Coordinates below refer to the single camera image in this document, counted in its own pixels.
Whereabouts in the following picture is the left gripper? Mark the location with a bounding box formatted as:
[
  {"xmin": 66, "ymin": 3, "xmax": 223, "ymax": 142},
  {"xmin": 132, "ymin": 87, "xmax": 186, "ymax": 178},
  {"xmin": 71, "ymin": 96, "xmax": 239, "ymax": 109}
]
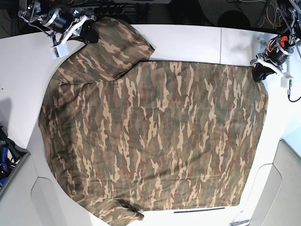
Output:
[{"xmin": 250, "ymin": 35, "xmax": 294, "ymax": 82}]

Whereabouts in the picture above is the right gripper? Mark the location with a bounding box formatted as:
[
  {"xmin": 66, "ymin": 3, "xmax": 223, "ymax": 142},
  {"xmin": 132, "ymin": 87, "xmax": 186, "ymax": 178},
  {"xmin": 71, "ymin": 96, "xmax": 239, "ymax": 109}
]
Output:
[{"xmin": 46, "ymin": 8, "xmax": 99, "ymax": 45}]

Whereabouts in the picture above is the camouflage T-shirt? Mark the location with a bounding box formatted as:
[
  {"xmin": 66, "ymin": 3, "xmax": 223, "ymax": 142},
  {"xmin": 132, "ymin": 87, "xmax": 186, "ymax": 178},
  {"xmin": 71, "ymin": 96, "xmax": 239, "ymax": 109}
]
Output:
[{"xmin": 39, "ymin": 17, "xmax": 268, "ymax": 226}]

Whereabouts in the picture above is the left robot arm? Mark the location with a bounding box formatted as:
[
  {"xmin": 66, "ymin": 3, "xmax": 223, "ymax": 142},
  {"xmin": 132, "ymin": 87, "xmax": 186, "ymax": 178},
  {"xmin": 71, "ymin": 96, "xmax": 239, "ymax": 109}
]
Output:
[{"xmin": 250, "ymin": 0, "xmax": 301, "ymax": 82}]

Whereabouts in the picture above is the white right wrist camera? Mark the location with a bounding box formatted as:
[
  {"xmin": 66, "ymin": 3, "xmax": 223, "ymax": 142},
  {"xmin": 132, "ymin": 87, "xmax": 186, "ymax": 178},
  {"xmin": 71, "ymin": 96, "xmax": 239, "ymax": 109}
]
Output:
[{"xmin": 50, "ymin": 44, "xmax": 69, "ymax": 59}]

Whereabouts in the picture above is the blue and black cable bundle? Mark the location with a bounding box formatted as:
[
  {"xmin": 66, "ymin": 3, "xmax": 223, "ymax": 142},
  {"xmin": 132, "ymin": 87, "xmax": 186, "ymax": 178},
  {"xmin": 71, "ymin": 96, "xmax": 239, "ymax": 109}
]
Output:
[{"xmin": 0, "ymin": 124, "xmax": 24, "ymax": 189}]

